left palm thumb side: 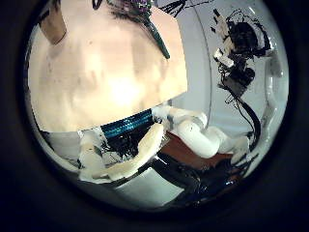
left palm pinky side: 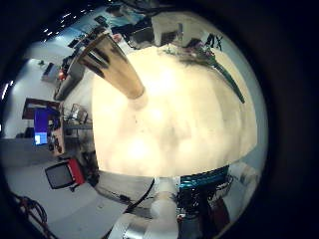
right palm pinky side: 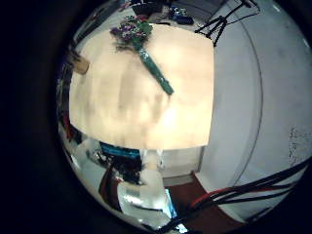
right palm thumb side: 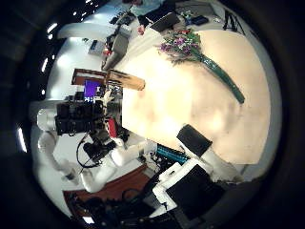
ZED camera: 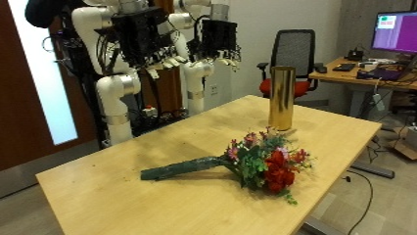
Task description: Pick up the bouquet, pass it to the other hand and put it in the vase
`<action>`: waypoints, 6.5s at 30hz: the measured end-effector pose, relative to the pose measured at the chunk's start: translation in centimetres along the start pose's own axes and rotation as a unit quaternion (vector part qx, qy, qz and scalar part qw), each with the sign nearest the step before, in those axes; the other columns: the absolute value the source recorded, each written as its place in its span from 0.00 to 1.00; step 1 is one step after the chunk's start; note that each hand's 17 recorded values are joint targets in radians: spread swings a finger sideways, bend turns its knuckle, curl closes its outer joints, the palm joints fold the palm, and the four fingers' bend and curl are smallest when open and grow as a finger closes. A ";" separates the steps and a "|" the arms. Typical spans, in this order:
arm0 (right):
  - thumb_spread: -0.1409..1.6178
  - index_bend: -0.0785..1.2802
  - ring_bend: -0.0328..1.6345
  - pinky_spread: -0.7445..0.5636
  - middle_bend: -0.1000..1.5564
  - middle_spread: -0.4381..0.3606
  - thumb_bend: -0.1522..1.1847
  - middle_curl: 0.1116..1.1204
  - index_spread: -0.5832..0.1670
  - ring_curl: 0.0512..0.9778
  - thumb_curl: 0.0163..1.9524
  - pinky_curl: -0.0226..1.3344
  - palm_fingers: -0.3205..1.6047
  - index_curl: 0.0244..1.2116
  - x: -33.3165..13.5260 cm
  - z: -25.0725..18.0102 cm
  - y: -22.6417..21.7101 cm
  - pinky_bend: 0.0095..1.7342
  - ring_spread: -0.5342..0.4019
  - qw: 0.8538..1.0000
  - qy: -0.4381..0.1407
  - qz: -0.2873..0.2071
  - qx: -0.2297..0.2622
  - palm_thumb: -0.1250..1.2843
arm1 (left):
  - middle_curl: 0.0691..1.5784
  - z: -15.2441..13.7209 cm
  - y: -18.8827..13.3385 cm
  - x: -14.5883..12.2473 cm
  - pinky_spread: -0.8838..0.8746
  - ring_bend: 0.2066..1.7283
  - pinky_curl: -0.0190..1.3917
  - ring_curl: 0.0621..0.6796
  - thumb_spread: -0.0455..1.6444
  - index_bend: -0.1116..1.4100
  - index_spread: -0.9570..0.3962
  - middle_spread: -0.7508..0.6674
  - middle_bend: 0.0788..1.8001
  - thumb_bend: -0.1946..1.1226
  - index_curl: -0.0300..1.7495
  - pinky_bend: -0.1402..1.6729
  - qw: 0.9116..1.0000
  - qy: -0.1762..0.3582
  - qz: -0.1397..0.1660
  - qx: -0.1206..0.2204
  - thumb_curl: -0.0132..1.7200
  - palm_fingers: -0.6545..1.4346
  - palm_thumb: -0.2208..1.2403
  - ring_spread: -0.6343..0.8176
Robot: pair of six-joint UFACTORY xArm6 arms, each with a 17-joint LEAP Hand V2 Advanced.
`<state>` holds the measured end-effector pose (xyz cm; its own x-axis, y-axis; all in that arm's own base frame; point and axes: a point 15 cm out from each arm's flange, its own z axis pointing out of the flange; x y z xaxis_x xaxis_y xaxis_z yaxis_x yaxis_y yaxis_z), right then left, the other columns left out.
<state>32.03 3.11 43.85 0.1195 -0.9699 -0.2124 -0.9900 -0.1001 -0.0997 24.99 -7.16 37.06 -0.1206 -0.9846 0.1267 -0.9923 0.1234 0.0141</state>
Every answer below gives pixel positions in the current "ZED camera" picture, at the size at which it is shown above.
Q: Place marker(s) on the flower bouquet with green stem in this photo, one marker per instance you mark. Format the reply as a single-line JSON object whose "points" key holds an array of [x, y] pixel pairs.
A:
{"points": [[266, 163]]}

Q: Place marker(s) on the gold cylindrical vase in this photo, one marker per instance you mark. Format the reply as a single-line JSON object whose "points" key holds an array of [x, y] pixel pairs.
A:
{"points": [[282, 98]]}

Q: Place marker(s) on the black mesh red seat chair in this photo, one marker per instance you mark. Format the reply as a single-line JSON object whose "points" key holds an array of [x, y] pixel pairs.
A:
{"points": [[294, 55]]}

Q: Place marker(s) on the person in dark clothing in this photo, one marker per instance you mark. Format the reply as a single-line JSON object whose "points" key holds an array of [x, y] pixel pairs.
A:
{"points": [[46, 13]]}

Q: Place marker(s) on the emergency stop button box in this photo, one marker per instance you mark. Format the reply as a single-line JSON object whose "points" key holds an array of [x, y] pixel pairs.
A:
{"points": [[150, 111]]}

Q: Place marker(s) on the black computer mouse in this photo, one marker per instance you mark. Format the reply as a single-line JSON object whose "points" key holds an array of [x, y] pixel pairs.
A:
{"points": [[322, 69]]}

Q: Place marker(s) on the black keyboard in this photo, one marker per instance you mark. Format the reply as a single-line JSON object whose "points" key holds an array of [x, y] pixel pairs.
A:
{"points": [[345, 67]]}

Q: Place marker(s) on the brown door with glass pane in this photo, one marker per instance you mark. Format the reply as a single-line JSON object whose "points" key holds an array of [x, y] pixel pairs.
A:
{"points": [[26, 98]]}

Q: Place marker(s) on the black desk phone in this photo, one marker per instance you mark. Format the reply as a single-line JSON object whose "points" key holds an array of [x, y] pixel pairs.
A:
{"points": [[355, 55]]}

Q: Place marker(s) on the wooden office desk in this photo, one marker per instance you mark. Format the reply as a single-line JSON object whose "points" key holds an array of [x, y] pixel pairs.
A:
{"points": [[347, 76]]}

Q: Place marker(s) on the computer monitor with purple screen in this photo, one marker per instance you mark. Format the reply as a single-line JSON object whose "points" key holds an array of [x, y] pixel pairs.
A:
{"points": [[395, 32]]}

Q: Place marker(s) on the white power strip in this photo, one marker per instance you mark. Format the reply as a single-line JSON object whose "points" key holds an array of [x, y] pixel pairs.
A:
{"points": [[379, 102]]}

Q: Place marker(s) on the cardboard box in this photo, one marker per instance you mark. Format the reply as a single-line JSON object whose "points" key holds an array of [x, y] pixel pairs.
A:
{"points": [[406, 143]]}

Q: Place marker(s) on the grey table foot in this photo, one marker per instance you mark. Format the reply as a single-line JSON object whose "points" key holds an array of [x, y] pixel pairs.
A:
{"points": [[374, 169]]}

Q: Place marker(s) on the white wall outlet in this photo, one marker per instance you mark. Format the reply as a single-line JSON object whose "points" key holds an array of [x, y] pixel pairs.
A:
{"points": [[214, 89]]}

